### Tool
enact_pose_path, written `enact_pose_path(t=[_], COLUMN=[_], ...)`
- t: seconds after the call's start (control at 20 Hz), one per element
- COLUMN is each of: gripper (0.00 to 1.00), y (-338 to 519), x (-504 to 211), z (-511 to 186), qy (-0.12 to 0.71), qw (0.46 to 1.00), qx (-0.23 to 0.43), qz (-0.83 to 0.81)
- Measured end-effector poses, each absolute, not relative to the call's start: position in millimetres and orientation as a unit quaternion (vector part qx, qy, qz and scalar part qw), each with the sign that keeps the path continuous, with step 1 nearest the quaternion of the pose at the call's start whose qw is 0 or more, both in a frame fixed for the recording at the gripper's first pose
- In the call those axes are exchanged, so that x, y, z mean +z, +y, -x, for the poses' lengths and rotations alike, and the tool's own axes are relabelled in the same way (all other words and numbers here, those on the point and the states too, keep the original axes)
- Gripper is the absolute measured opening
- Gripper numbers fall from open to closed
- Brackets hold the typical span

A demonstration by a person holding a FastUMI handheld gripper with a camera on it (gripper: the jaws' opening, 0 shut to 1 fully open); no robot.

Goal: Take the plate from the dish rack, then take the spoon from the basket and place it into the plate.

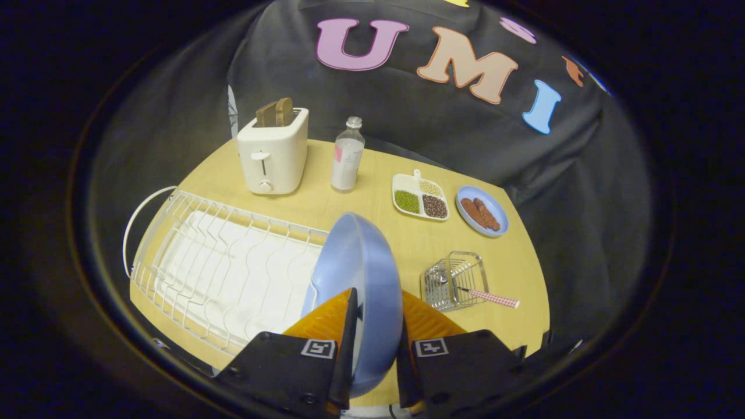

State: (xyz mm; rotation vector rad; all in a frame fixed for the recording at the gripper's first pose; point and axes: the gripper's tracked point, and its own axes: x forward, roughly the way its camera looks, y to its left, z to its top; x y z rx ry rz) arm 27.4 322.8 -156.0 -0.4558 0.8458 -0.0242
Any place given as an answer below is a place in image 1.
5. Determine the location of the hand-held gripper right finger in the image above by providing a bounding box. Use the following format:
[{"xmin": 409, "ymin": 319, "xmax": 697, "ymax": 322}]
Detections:
[{"xmin": 396, "ymin": 290, "xmax": 528, "ymax": 417}]

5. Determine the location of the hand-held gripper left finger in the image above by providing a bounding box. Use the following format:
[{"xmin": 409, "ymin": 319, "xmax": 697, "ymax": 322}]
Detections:
[{"xmin": 214, "ymin": 287, "xmax": 359, "ymax": 419}]

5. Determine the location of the light blue plate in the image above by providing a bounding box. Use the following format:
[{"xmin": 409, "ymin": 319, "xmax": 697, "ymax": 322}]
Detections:
[{"xmin": 301, "ymin": 212, "xmax": 404, "ymax": 399}]

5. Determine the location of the clear wire basket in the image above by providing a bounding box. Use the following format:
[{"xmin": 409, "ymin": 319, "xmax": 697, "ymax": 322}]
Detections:
[{"xmin": 420, "ymin": 251, "xmax": 489, "ymax": 313}]

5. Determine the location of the spoon with red checkered handle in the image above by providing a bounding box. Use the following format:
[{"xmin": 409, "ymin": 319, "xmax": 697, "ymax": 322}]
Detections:
[{"xmin": 439, "ymin": 275, "xmax": 520, "ymax": 309}]

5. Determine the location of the white wire dish rack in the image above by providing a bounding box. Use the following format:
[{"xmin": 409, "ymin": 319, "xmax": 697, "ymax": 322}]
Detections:
[{"xmin": 123, "ymin": 186, "xmax": 330, "ymax": 357}]

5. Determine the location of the small blue plate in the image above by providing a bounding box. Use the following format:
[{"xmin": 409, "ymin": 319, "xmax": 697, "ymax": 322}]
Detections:
[{"xmin": 456, "ymin": 186, "xmax": 509, "ymax": 237}]

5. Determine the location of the white divided tray with grains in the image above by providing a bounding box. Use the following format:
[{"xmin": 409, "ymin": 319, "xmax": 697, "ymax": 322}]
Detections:
[{"xmin": 392, "ymin": 169, "xmax": 450, "ymax": 221}]

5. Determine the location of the brown sausage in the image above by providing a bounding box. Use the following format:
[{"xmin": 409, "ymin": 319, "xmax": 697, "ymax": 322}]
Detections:
[
  {"xmin": 460, "ymin": 198, "xmax": 487, "ymax": 227},
  {"xmin": 473, "ymin": 198, "xmax": 501, "ymax": 232}
]

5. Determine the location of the clear bottle with white contents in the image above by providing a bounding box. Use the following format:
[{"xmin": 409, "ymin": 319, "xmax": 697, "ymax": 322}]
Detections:
[{"xmin": 331, "ymin": 116, "xmax": 366, "ymax": 192}]

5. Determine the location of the white toaster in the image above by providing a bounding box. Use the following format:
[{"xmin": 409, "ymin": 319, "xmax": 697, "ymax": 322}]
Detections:
[{"xmin": 236, "ymin": 108, "xmax": 310, "ymax": 196}]

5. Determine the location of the black backdrop cloth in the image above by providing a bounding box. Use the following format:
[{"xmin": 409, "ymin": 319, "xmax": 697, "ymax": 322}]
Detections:
[{"xmin": 87, "ymin": 0, "xmax": 655, "ymax": 356}]

